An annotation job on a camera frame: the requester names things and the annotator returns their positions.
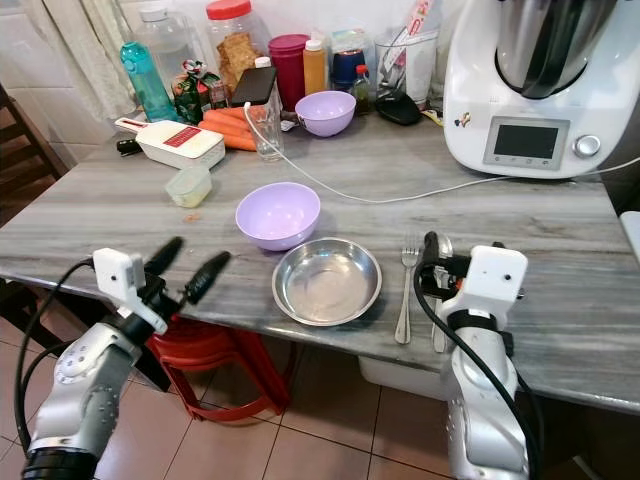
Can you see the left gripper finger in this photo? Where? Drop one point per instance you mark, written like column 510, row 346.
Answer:
column 164, row 256
column 207, row 277

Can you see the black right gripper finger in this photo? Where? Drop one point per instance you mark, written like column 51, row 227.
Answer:
column 431, row 250

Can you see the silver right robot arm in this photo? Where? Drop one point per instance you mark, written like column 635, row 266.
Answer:
column 485, row 410

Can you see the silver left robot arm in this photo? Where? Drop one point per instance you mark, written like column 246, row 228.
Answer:
column 72, row 395

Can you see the steel fork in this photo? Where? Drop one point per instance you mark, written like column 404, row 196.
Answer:
column 404, row 300

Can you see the steel spoon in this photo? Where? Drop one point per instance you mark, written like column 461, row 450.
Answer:
column 439, row 335

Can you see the small green lidded container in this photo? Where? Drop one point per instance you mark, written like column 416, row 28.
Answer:
column 189, row 186

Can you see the red plastic stool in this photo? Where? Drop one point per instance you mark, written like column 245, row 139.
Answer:
column 220, row 365

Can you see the large purple plastic bowl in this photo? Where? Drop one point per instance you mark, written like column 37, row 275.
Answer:
column 278, row 214

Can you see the round steel plate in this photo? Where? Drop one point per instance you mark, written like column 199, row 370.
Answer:
column 327, row 282

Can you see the white slicer with red label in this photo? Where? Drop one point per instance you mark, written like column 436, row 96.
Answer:
column 175, row 143

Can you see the white plastic tub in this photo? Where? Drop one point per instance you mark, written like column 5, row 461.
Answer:
column 400, row 378

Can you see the orange carrots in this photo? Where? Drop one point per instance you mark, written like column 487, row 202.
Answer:
column 225, row 128

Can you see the clear drinking glass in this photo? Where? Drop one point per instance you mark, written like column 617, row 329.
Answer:
column 267, row 140

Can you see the green snack packet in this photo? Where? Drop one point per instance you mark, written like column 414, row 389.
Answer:
column 192, row 95

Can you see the white kitchen food processor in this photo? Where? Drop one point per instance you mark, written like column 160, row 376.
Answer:
column 530, row 110

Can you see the dark wooden chair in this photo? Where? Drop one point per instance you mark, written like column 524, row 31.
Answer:
column 28, row 150

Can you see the small purple plastic bowl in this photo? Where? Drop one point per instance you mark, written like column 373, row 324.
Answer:
column 326, row 113

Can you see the small dark red-capped bottle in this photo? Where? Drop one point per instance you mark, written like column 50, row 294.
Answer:
column 362, row 90

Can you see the blue plastic bottle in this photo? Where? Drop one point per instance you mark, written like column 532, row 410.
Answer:
column 145, row 80

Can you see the clear glass jar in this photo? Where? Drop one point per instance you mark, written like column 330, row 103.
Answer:
column 405, row 60

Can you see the black smartphone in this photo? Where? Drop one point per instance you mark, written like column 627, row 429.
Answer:
column 253, row 86

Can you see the blue jar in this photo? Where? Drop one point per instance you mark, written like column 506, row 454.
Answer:
column 348, row 58

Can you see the orange sauce bottle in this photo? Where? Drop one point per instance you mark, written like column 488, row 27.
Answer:
column 315, row 68

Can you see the clear bottle with white cap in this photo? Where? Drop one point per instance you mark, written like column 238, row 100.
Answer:
column 165, row 38

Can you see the clear jar with red lid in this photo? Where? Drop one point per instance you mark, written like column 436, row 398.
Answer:
column 233, row 45

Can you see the beige curtain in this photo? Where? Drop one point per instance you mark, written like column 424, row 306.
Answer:
column 75, row 50

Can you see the red and white packet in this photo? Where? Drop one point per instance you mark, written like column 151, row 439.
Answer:
column 420, row 25

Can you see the maroon plastic canister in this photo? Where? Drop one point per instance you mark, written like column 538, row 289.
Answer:
column 288, row 65

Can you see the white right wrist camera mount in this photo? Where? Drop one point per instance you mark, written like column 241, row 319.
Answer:
column 495, row 280

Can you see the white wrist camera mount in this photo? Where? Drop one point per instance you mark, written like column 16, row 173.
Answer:
column 495, row 280
column 120, row 275

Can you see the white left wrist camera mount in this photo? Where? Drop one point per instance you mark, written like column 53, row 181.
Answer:
column 120, row 275

